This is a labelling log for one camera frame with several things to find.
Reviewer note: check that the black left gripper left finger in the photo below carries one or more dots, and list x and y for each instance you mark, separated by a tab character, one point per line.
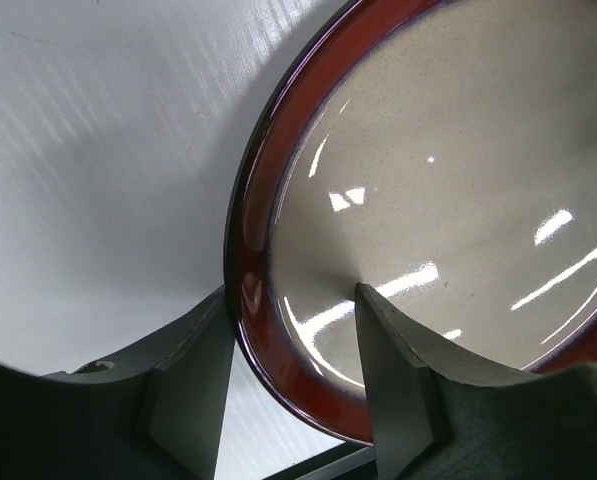
152	410

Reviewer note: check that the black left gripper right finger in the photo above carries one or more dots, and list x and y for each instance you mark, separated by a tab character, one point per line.
440	411

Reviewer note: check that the red rimmed cream plate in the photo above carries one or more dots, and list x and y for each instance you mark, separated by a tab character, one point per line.
443	152

